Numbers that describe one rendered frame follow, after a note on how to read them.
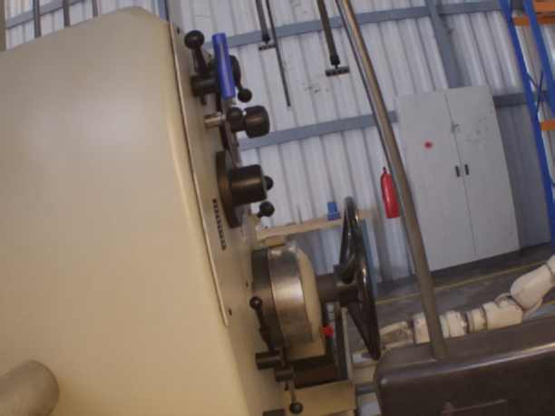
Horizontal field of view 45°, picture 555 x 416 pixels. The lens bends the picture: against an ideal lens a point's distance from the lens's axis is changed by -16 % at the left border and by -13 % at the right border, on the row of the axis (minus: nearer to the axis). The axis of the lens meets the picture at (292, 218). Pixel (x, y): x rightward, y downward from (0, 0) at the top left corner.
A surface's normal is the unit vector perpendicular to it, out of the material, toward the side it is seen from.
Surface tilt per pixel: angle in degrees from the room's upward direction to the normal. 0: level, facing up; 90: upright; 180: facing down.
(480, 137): 90
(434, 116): 90
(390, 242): 90
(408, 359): 19
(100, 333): 90
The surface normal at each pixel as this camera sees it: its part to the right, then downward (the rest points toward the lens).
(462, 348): -0.28, -0.88
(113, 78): -0.04, 0.08
